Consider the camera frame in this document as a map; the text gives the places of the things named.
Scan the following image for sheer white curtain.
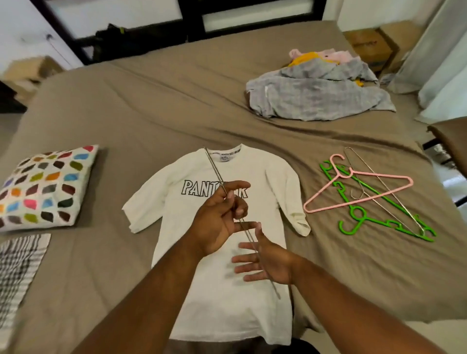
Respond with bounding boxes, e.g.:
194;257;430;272
387;0;467;125

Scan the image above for brown chair with black legs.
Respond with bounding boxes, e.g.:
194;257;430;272
422;116;467;207

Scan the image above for grey garment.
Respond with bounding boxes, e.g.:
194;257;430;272
244;57;398;123

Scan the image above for person's black trousers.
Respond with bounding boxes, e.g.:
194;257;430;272
271;337;322;354

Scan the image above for metal wire hanger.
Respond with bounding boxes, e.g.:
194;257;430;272
203;147;283;301

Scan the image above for grey checked towel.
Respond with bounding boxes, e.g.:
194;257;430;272
0;232;53;331

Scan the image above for cream white garment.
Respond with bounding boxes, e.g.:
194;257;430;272
121;142;312;347

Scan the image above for colourful leaf print pillow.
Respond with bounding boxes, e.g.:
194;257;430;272
0;143;101;235

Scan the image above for person's left hand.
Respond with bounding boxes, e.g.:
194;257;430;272
184;180;258;258

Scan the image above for person's right hand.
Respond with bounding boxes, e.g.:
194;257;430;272
231;222;301;286

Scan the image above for black slatted headboard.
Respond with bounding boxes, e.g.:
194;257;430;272
29;0;328;67

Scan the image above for person's left forearm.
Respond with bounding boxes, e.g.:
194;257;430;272
72;237;209;354

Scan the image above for cardboard box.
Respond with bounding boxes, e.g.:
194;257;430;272
379;19;426;71
342;28;398;72

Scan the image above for person's right forearm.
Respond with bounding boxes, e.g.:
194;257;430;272
288;257;446;354

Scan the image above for pink and yellow garment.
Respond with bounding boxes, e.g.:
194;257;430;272
285;47;360;89

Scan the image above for pile of coloured plastic hangers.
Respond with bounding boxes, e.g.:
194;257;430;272
302;146;439;244

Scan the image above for black bag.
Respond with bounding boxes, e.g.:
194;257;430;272
90;23;192;64

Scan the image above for bed with taupe sheet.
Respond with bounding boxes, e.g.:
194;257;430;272
0;19;467;354

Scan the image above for cardboard boxes left of bed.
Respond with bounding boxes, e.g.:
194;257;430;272
0;55;65;109

